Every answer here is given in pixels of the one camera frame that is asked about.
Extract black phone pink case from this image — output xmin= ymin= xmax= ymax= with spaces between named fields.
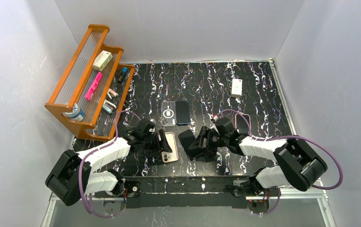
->
xmin=235 ymin=113 xmax=251 ymax=136

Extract blue phone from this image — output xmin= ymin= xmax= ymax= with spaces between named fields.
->
xmin=175 ymin=100 xmax=191 ymax=125

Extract clear phone case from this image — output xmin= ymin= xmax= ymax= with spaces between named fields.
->
xmin=160 ymin=101 xmax=176 ymax=127

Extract black phone from cream case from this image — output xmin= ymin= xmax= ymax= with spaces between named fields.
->
xmin=178 ymin=129 xmax=196 ymax=159

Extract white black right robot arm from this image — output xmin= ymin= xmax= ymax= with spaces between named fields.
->
xmin=178 ymin=117 xmax=328 ymax=194

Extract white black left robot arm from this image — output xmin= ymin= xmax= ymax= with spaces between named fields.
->
xmin=45 ymin=119 xmax=173 ymax=206

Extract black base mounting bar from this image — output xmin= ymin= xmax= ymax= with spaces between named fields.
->
xmin=97 ymin=176 xmax=276 ymax=214

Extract white box red labels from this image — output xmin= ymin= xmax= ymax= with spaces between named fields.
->
xmin=230 ymin=79 xmax=243 ymax=98

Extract blue capped black marker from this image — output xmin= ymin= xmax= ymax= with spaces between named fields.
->
xmin=117 ymin=67 xmax=128 ymax=84

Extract pink highlighter pen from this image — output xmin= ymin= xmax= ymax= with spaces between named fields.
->
xmin=84 ymin=72 xmax=102 ymax=101

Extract blue white round container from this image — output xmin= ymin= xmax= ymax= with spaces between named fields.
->
xmin=63 ymin=103 xmax=85 ymax=122

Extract orange wooden shelf rack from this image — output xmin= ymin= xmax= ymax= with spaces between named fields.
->
xmin=44 ymin=24 xmax=135 ymax=141

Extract white red box on shelf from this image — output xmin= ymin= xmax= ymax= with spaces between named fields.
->
xmin=92 ymin=51 xmax=113 ymax=71

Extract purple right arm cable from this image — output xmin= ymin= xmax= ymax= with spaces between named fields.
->
xmin=210 ymin=109 xmax=344 ymax=216

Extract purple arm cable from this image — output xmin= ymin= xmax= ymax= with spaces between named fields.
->
xmin=210 ymin=109 xmax=344 ymax=216
xmin=78 ymin=110 xmax=141 ymax=218

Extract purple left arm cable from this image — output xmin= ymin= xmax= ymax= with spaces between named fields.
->
xmin=78 ymin=110 xmax=141 ymax=218

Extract aluminium rail along wall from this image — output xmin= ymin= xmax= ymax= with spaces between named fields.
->
xmin=268 ymin=58 xmax=336 ymax=227

